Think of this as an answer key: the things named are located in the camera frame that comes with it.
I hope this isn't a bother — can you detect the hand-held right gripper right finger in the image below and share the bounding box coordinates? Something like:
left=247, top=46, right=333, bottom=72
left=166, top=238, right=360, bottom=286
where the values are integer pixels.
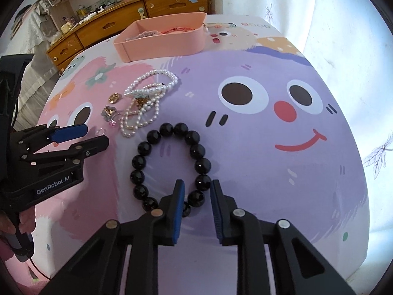
left=210, top=179, right=357, bottom=295

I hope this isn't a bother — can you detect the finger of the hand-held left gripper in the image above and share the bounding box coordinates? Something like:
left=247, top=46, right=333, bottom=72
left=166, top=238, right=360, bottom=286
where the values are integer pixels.
left=21, top=135, right=110, bottom=165
left=12, top=123, right=88, bottom=153

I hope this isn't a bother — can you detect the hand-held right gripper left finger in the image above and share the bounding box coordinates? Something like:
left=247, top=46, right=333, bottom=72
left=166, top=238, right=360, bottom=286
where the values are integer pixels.
left=40, top=179, right=186, bottom=295

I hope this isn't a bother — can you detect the black bead bracelet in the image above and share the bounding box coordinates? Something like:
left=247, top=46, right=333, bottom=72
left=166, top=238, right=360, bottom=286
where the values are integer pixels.
left=131, top=122, right=212, bottom=217

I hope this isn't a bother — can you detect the pink plastic tray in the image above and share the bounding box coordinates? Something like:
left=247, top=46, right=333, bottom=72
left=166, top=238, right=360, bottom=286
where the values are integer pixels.
left=113, top=12, right=208, bottom=63

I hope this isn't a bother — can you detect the person's left hand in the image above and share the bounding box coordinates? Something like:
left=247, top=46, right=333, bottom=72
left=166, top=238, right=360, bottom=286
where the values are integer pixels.
left=0, top=205, right=36, bottom=244

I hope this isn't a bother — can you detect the cartoon printed tablecloth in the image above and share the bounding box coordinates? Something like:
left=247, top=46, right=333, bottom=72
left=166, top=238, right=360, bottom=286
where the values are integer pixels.
left=0, top=14, right=371, bottom=295

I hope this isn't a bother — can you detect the white lace cloth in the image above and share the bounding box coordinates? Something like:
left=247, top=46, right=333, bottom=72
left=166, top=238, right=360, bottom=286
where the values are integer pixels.
left=9, top=1, right=60, bottom=77

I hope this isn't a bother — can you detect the wooden dresser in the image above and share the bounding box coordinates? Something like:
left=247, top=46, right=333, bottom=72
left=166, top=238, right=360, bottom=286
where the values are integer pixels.
left=46, top=0, right=211, bottom=69

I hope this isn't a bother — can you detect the rose gold bangle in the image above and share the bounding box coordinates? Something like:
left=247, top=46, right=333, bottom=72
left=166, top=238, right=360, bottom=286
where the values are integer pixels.
left=159, top=25, right=197, bottom=35

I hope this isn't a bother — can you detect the small pearl necklace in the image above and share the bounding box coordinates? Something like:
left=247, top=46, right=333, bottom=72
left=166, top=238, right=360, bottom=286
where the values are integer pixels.
left=120, top=94, right=162, bottom=138

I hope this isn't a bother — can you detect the black cable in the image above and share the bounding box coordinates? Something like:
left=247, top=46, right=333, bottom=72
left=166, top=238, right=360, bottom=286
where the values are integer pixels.
left=28, top=256, right=51, bottom=281

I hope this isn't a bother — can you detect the large white pearl bracelet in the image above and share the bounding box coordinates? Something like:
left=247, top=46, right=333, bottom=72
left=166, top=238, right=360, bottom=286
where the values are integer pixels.
left=124, top=69, right=179, bottom=99

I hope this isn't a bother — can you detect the pale beaded bracelet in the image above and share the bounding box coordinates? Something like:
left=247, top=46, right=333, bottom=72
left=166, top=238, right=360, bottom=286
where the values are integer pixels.
left=134, top=30, right=159, bottom=40

